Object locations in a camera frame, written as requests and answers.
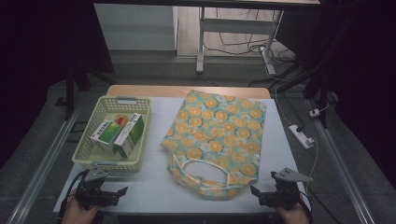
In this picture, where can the green and white box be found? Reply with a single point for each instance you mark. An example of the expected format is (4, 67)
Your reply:
(130, 135)
(106, 135)

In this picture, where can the pale green plastic basket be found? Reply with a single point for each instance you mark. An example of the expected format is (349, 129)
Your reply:
(93, 155)

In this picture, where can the person's right hand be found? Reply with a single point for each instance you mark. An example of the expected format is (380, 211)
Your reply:
(292, 216)

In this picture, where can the black tripod stand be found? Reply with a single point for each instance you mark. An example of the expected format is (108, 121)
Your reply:
(70, 90)
(320, 90)

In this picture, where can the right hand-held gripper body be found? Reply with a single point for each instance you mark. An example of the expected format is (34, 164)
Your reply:
(285, 194)

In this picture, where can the orange slice print tote bag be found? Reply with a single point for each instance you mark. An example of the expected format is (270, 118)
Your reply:
(218, 133)

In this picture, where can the white metal desk frame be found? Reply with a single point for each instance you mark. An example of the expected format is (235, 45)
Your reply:
(233, 26)

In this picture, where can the dark curtain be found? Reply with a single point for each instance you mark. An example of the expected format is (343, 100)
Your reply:
(364, 62)
(31, 62)

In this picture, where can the white cabinet panel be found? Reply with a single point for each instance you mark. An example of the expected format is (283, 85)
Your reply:
(134, 28)

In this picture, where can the aluminium floor rail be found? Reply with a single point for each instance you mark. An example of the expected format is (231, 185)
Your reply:
(40, 168)
(342, 168)

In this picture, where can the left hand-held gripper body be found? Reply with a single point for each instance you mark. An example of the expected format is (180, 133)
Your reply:
(93, 193)

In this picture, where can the person's left hand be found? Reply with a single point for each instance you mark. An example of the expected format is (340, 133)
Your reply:
(77, 214)

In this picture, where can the small white adapter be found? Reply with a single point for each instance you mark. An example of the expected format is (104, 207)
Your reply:
(314, 113)

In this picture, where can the red and orange round item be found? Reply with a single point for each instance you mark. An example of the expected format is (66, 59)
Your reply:
(122, 119)

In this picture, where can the white power strip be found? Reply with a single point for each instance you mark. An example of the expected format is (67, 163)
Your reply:
(300, 137)

